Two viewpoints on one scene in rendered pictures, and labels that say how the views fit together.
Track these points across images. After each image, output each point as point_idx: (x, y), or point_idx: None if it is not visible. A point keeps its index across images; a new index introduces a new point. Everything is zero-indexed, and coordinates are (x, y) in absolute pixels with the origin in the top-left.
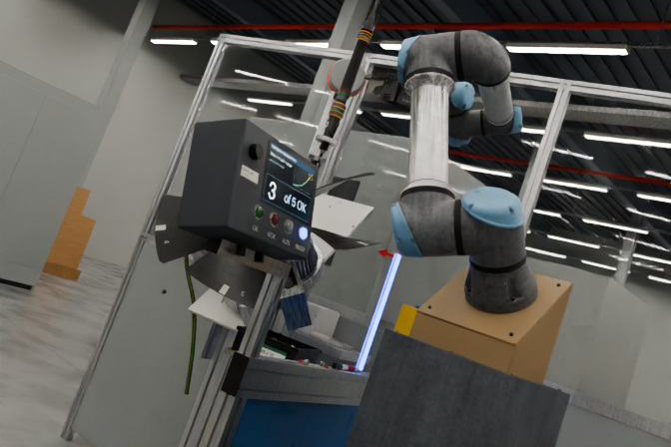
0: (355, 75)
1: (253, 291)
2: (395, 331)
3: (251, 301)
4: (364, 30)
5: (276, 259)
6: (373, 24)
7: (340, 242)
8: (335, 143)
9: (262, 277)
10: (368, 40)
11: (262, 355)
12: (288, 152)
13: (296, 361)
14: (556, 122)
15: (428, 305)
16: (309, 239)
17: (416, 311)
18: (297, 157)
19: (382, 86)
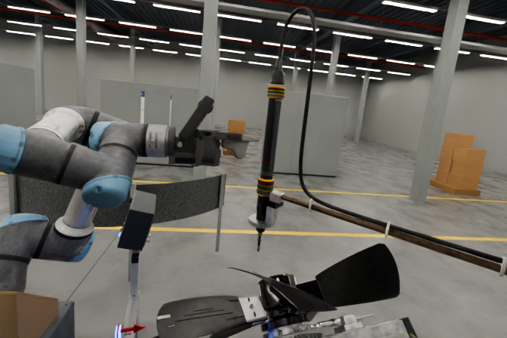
0: (265, 140)
1: (219, 333)
2: (66, 303)
3: (213, 335)
4: (284, 81)
5: (133, 250)
6: (272, 72)
7: (174, 304)
8: (249, 221)
9: (230, 333)
10: (267, 95)
11: (136, 305)
12: (131, 201)
13: (131, 332)
14: None
15: (50, 296)
16: (119, 239)
17: (57, 299)
18: (130, 204)
19: (234, 145)
